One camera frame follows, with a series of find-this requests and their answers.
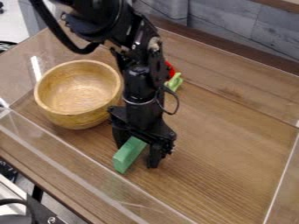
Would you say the brown wooden bowl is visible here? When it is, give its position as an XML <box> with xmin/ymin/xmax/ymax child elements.
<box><xmin>33</xmin><ymin>59</ymin><xmax>121</xmax><ymax>130</ymax></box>

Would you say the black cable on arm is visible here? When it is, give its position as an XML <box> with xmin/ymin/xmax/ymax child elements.
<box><xmin>28</xmin><ymin>0</ymin><xmax>103</xmax><ymax>55</ymax></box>

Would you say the clear acrylic front wall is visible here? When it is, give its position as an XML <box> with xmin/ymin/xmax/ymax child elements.
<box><xmin>0</xmin><ymin>105</ymin><xmax>195</xmax><ymax>224</ymax></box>

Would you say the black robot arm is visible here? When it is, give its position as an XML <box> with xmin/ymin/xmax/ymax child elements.
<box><xmin>60</xmin><ymin>0</ymin><xmax>176</xmax><ymax>168</ymax></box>

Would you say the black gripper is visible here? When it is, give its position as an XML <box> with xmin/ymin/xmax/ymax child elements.
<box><xmin>107</xmin><ymin>97</ymin><xmax>177</xmax><ymax>170</ymax></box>

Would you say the green rectangular block stick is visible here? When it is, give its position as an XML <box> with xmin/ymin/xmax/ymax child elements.
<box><xmin>112</xmin><ymin>136</ymin><xmax>147</xmax><ymax>174</ymax></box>

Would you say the black equipment bottom left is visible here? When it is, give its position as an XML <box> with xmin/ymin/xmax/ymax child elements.
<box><xmin>0</xmin><ymin>198</ymin><xmax>68</xmax><ymax>224</ymax></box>

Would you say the red plush strawberry toy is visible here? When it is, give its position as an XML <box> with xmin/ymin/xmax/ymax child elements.
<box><xmin>164</xmin><ymin>61</ymin><xmax>183</xmax><ymax>92</ymax></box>

